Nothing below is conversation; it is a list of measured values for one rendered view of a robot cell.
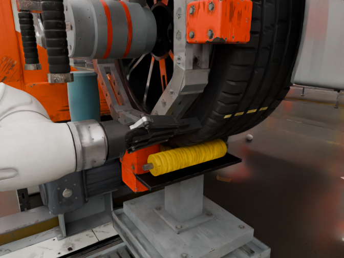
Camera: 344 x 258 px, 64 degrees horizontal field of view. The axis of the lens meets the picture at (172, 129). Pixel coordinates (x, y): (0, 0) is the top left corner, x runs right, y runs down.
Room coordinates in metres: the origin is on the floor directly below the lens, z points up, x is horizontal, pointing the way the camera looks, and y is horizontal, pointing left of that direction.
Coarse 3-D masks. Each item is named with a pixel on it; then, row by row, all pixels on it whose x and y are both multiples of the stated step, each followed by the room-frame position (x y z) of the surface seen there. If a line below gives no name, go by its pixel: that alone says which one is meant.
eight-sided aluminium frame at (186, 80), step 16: (176, 0) 0.56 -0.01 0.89; (192, 0) 0.54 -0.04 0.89; (176, 16) 0.56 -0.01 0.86; (176, 32) 0.56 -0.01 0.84; (176, 48) 0.55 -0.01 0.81; (192, 48) 0.54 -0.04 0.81; (208, 48) 0.56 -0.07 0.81; (96, 64) 0.95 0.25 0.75; (112, 64) 0.97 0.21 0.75; (176, 64) 0.55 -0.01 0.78; (192, 64) 0.56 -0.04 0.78; (208, 64) 0.56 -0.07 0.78; (112, 80) 0.95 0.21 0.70; (176, 80) 0.55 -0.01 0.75; (192, 80) 0.54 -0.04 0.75; (112, 96) 0.87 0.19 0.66; (176, 96) 0.55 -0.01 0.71; (192, 96) 0.58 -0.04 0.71; (112, 112) 0.85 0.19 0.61; (128, 112) 0.84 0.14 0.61; (160, 112) 0.61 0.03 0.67; (176, 112) 0.63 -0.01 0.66
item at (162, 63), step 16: (160, 0) 0.83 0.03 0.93; (160, 16) 0.88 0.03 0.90; (160, 32) 0.88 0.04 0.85; (160, 48) 0.88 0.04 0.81; (128, 64) 0.98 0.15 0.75; (144, 64) 1.03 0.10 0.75; (160, 64) 0.81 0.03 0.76; (128, 80) 0.96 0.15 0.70; (144, 80) 0.99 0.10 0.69; (160, 80) 1.02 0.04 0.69; (144, 96) 0.89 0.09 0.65; (160, 96) 0.95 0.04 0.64; (144, 112) 0.85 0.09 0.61
